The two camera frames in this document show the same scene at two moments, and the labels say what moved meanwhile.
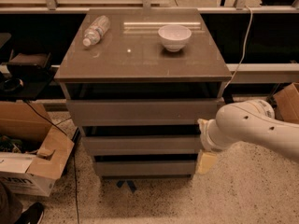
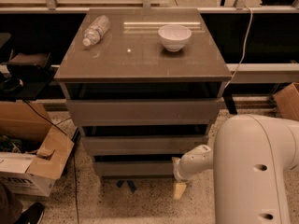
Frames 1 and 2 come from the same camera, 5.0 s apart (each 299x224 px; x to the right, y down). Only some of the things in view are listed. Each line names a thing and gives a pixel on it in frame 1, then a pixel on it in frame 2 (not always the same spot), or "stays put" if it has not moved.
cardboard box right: x=287 y=100 stays put
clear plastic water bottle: x=96 y=30 stays put
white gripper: x=205 y=138 -> x=179 y=173
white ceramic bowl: x=174 y=36 stays put
